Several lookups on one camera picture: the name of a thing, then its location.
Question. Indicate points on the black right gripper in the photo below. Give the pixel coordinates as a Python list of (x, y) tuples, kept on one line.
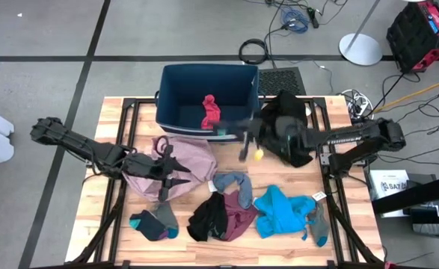
[(264, 130)]

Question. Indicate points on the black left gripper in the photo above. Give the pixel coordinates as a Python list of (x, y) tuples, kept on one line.
[(144, 166)]

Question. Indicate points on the red garment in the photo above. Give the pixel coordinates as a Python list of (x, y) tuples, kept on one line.
[(211, 112)]

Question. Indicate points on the pale pink woven shirt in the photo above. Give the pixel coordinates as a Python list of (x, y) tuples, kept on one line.
[(196, 157)]

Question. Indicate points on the black boxers grey waistband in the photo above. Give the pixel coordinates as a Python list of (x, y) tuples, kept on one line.
[(208, 218)]

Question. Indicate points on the large black garment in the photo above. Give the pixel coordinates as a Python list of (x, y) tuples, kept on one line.
[(286, 108)]

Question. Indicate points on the maroon t-shirt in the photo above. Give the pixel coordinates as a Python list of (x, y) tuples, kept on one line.
[(239, 222)]

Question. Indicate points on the bright blue fleece hoodie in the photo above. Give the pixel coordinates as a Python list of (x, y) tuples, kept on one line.
[(279, 213)]

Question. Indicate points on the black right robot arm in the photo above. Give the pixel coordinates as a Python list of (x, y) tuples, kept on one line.
[(353, 136)]

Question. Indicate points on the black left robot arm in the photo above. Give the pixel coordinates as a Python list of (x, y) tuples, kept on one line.
[(77, 143)]

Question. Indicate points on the grey sock teal toe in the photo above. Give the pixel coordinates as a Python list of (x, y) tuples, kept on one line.
[(319, 226), (168, 216)]

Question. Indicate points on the navy white striped fabric bin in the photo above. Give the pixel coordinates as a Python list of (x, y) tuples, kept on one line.
[(189, 89)]

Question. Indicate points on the navy sock teal toe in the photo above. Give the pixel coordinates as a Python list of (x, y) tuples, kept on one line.
[(148, 226)]

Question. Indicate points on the blue grey sock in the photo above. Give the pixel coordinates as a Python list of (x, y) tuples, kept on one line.
[(243, 187)]

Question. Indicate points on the black perforated floor mat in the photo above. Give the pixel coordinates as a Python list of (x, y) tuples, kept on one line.
[(282, 81)]

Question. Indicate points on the white paper tag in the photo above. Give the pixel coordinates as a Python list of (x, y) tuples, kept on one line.
[(319, 195)]

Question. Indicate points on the black power adapter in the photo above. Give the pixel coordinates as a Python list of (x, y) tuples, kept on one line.
[(313, 18)]

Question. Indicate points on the white round stand base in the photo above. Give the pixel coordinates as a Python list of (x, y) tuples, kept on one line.
[(361, 50)]

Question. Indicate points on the white printed cardboard box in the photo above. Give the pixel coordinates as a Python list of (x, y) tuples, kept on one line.
[(389, 185)]

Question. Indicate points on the yellow rod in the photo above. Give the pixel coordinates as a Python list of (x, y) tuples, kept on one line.
[(410, 96)]

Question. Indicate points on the black stand beam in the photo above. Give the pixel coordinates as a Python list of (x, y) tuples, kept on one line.
[(413, 196)]

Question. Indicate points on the black red tool case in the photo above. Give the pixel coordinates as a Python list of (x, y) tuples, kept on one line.
[(413, 37)]

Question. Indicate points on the black metal table frame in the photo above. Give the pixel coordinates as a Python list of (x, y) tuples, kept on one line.
[(123, 123)]

